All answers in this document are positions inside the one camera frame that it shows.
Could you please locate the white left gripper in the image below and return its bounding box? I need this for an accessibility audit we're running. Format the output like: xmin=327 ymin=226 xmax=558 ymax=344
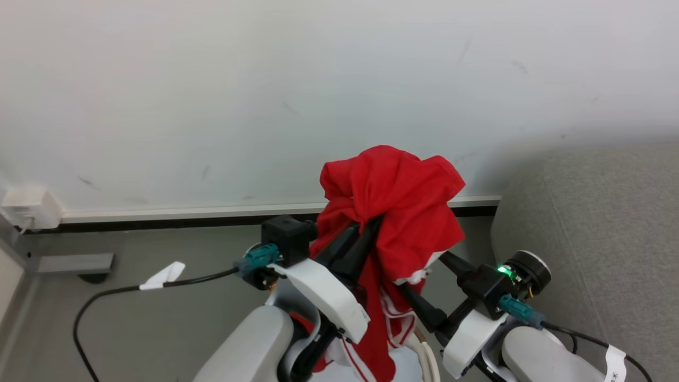
xmin=267 ymin=216 xmax=384 ymax=344

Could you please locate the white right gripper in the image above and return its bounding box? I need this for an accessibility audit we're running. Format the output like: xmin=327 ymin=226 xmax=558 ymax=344
xmin=397 ymin=250 xmax=511 ymax=379

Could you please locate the red clothing with white stripes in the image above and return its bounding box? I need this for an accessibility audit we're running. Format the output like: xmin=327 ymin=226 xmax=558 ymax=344
xmin=291 ymin=145 xmax=466 ymax=382

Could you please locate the white laundry basket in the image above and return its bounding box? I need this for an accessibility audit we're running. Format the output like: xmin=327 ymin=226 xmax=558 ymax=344
xmin=390 ymin=326 xmax=442 ymax=382

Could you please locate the white baseboard strip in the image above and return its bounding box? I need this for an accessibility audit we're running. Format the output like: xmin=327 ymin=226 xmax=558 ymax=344
xmin=61 ymin=195 xmax=502 ymax=224

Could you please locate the grey metal furniture foot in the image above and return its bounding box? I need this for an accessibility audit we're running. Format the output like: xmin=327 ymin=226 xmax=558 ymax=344
xmin=0 ymin=212 xmax=115 ymax=283

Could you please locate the teal right cable connector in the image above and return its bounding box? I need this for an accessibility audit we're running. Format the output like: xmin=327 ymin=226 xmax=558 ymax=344
xmin=498 ymin=295 xmax=546 ymax=330

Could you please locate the teal cable connector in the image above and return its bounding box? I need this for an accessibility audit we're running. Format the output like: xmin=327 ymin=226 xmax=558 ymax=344
xmin=235 ymin=244 xmax=281 ymax=277
xmin=498 ymin=295 xmax=546 ymax=330

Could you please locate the teal left cable connector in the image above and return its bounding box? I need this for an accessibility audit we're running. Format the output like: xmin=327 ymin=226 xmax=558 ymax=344
xmin=235 ymin=244 xmax=281 ymax=277

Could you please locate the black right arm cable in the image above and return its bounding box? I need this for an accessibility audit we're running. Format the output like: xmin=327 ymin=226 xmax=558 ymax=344
xmin=541 ymin=320 xmax=654 ymax=382

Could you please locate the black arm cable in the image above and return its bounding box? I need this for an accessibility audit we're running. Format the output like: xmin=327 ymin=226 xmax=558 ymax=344
xmin=73 ymin=267 xmax=240 ymax=382
xmin=541 ymin=320 xmax=654 ymax=382

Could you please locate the white tag on right cable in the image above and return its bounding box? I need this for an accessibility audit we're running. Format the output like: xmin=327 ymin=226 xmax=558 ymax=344
xmin=604 ymin=344 xmax=628 ymax=382

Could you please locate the white tag on cable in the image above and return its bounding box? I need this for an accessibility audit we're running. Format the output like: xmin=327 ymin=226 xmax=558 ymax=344
xmin=604 ymin=344 xmax=628 ymax=382
xmin=139 ymin=262 xmax=186 ymax=291

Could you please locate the white tag on left cable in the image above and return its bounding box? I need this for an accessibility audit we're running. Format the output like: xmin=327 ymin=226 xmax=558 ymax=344
xmin=139 ymin=262 xmax=186 ymax=291

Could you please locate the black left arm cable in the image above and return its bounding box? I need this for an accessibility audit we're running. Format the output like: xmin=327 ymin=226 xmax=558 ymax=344
xmin=73 ymin=267 xmax=240 ymax=382

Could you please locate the white wall socket box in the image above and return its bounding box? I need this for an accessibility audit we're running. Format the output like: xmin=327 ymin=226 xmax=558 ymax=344
xmin=0 ymin=187 xmax=64 ymax=232

